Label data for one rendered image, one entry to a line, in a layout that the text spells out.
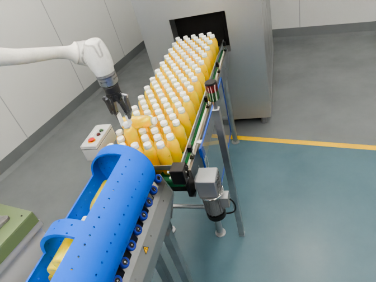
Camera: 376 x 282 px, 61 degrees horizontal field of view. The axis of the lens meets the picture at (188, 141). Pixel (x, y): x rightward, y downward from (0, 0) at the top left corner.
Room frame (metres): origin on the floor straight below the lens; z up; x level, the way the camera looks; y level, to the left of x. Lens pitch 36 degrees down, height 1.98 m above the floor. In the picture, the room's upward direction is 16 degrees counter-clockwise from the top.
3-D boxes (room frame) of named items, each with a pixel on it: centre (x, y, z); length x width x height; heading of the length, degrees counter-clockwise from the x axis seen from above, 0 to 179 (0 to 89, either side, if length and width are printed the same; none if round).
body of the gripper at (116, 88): (1.40, 0.28, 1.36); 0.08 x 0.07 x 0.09; 67
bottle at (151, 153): (1.31, 0.20, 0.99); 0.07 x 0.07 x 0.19
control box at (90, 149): (1.51, 0.48, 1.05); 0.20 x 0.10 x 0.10; 157
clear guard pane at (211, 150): (1.69, -0.20, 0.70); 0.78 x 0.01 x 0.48; 157
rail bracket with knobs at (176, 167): (1.18, 0.09, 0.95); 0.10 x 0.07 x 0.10; 67
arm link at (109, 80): (1.40, 0.28, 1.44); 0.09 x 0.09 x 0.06
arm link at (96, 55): (1.42, 0.28, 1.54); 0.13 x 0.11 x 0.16; 24
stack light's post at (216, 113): (1.43, -0.19, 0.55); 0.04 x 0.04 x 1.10; 67
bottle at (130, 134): (1.40, 0.28, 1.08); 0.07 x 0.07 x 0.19
